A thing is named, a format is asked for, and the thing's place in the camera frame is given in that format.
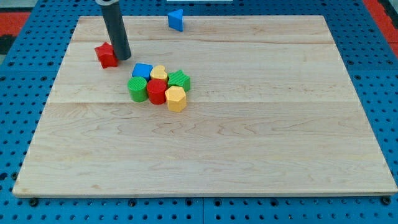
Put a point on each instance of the blue triangle block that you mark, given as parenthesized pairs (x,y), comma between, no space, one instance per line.
(175,20)

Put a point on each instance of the red cylinder block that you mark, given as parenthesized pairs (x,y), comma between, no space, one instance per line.
(156,91)

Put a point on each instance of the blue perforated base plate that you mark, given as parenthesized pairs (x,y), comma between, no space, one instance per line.
(364,37)

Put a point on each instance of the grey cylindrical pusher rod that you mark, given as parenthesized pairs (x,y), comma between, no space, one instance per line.
(114,23)

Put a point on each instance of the yellow heart block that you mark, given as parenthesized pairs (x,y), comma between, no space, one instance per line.
(159,73)

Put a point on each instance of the red star block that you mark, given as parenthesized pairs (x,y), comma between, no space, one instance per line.
(106,56)

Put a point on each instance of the green star block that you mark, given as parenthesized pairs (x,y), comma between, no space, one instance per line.
(179,78)

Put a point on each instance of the yellow hexagon block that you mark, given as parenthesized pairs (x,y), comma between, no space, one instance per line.
(176,98)

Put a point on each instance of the green cylinder block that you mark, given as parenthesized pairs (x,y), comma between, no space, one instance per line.
(137,89)

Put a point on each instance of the blue square block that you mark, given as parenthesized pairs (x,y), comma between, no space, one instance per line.
(142,70)

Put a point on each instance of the light wooden board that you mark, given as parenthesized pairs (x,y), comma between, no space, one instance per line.
(271,112)

